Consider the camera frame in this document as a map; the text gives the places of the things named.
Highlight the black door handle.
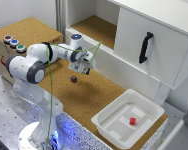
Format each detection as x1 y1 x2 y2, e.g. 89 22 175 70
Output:
138 31 155 65

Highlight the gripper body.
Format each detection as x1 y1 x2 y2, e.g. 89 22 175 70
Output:
68 52 97 75

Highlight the green button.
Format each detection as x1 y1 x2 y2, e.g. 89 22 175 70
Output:
15 43 27 54

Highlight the red button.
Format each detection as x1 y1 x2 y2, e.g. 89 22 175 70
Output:
3 34 14 45

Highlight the green cable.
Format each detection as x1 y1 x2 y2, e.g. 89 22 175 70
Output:
44 40 104 150

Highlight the pink block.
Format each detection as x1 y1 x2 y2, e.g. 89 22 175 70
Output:
128 116 138 126

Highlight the white cabinet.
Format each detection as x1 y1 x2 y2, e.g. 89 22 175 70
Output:
64 0 188 108

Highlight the blue button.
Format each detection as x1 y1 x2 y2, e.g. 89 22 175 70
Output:
9 38 20 49

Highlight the purple block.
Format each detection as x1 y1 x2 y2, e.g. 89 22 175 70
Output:
70 75 78 84

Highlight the wooden drawer box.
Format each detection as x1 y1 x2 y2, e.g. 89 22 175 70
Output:
0 16 65 85

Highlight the white plastic box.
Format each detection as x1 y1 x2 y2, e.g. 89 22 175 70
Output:
90 88 166 150

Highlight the white sliding door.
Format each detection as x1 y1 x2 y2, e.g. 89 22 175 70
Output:
113 6 188 91

